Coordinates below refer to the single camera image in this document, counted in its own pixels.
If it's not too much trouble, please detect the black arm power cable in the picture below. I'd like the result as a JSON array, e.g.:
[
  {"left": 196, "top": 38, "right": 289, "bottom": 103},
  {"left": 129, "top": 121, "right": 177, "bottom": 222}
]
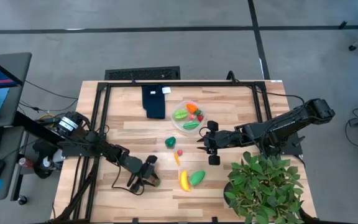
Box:
[{"left": 255, "top": 89, "right": 306, "bottom": 105}]

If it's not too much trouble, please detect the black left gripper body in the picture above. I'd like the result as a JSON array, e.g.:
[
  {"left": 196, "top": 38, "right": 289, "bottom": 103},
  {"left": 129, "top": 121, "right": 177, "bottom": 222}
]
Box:
[{"left": 124, "top": 154, "right": 158, "bottom": 193}]

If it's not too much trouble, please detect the dark navy folded cloth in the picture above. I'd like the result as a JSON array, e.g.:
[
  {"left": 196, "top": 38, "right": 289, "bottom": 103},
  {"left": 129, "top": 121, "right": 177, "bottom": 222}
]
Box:
[{"left": 141, "top": 84, "right": 167, "bottom": 119}]

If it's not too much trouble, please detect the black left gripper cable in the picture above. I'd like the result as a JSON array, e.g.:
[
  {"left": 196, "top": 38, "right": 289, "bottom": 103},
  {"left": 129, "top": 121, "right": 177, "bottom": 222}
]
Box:
[{"left": 111, "top": 161, "right": 145, "bottom": 196}]

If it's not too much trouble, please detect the yellow toy banana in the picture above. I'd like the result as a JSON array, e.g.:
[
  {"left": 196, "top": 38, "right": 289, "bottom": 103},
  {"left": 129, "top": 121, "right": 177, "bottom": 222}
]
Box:
[{"left": 179, "top": 170, "right": 192, "bottom": 192}]

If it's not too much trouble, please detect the clear plastic tupperware container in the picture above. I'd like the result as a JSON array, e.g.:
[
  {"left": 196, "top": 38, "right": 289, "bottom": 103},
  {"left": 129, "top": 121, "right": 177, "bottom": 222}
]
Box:
[{"left": 170, "top": 99, "right": 207, "bottom": 134}]

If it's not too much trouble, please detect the green toy pea pod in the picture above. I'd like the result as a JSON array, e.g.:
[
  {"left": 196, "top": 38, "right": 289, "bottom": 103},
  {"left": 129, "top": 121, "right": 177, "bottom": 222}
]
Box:
[{"left": 183, "top": 121, "right": 200, "bottom": 131}]

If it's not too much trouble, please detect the dark green toy pepper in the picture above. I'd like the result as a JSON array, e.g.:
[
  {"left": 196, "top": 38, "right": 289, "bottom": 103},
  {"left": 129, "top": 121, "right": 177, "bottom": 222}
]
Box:
[{"left": 164, "top": 136, "right": 177, "bottom": 149}]

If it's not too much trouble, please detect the orange toy carrot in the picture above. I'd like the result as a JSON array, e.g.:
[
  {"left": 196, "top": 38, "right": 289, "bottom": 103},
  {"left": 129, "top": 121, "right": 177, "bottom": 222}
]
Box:
[{"left": 186, "top": 103, "right": 202, "bottom": 116}]

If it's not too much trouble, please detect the grey desk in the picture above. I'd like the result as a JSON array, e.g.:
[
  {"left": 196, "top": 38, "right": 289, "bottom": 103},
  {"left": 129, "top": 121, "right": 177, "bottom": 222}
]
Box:
[{"left": 0, "top": 52, "right": 33, "bottom": 202}]

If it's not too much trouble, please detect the black support bar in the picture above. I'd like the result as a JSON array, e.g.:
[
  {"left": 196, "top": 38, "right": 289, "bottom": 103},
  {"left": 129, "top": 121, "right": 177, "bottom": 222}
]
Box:
[{"left": 12, "top": 111, "right": 65, "bottom": 147}]

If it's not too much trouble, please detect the black metal table frame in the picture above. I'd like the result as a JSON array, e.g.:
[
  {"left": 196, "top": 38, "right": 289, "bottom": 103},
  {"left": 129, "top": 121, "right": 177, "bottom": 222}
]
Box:
[{"left": 54, "top": 79, "right": 319, "bottom": 224}]

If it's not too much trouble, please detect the green potted plant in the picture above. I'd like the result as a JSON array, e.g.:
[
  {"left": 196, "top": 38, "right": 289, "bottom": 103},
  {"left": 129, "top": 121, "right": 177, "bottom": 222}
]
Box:
[{"left": 224, "top": 151, "right": 306, "bottom": 224}]

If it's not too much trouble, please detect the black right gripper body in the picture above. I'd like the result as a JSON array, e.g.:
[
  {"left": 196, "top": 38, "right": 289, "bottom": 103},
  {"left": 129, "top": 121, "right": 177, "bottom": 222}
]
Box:
[{"left": 207, "top": 120, "right": 241, "bottom": 166}]

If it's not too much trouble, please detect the green toy avocado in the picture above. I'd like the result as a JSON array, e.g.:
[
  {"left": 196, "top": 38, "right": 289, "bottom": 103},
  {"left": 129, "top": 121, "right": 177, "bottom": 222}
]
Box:
[{"left": 188, "top": 169, "right": 206, "bottom": 187}]

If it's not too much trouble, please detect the black round stand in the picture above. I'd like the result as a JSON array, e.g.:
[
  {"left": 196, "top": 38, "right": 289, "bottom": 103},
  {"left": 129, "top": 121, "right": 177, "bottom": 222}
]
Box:
[{"left": 32, "top": 139, "right": 62, "bottom": 180}]

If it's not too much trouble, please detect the red soda can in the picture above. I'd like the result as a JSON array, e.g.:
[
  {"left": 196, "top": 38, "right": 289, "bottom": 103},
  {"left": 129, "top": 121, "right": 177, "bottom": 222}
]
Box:
[{"left": 18, "top": 157, "right": 34, "bottom": 169}]

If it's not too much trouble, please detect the light green toy lettuce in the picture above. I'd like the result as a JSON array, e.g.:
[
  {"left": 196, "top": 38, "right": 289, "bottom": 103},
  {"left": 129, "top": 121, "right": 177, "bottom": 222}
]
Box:
[{"left": 173, "top": 109, "right": 189, "bottom": 121}]

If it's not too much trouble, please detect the thin black floor cable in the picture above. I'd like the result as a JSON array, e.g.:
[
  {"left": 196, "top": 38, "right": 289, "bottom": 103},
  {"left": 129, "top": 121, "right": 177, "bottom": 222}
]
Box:
[{"left": 24, "top": 80, "right": 79, "bottom": 101}]

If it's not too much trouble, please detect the black floor vent grille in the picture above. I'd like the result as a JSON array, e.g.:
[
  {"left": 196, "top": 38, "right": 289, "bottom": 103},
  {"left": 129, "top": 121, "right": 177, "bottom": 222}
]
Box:
[{"left": 104, "top": 66, "right": 181, "bottom": 81}]

